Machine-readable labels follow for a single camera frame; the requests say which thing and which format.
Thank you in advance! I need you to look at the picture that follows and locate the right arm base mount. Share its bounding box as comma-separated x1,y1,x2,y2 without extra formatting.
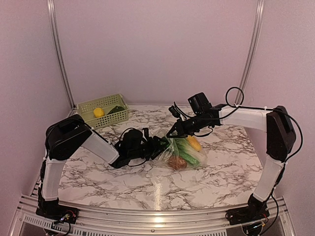
225,194,270,236

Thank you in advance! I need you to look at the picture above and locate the brown fake potato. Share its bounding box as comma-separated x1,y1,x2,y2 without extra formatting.
168,156,187,170

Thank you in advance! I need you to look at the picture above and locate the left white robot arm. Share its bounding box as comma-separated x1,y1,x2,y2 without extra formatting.
38,115,169,219

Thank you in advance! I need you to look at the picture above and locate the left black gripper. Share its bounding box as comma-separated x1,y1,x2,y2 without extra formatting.
129,136,169,161

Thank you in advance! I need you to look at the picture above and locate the clear polka dot zip bag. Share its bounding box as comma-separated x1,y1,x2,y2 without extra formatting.
153,136,207,171

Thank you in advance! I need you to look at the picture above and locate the left aluminium frame post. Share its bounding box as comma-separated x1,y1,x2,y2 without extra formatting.
47,0,76,110

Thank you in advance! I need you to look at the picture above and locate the pale green plastic basket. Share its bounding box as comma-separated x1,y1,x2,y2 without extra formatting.
77,93,129,129

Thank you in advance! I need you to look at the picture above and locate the yellow fake lemon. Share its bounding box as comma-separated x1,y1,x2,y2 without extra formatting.
93,107,105,118

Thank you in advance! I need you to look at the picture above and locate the green fake cucumber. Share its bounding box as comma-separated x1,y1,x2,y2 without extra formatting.
179,151,200,166

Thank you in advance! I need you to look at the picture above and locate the right aluminium frame post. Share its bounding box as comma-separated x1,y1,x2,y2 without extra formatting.
239,0,266,92

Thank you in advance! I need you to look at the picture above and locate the green fake pepper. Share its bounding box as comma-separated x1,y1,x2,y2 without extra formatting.
108,106,125,115

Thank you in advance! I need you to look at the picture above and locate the yellow fake corn cob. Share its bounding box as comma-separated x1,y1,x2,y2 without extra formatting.
187,136,202,152

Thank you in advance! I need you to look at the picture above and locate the front aluminium rail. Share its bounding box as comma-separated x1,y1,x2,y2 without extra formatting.
8,195,296,236

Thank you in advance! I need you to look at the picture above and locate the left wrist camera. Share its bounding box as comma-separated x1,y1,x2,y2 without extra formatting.
142,127,150,143

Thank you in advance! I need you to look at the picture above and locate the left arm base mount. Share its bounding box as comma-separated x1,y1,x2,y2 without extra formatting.
36,202,79,236

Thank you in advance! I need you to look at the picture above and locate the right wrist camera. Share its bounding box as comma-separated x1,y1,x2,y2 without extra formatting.
168,102,187,120

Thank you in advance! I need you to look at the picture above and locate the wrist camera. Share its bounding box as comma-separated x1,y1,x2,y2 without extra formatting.
142,127,150,143
168,102,187,120

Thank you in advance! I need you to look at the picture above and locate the aluminium frame post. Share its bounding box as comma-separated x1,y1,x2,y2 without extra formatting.
47,0,76,110
239,0,266,92

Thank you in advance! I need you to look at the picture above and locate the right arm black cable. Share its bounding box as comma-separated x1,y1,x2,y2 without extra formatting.
194,87,304,160

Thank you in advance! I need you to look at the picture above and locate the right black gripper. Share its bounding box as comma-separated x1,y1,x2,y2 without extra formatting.
166,112,207,138

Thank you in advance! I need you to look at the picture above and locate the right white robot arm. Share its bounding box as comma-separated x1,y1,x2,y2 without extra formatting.
167,92,296,220

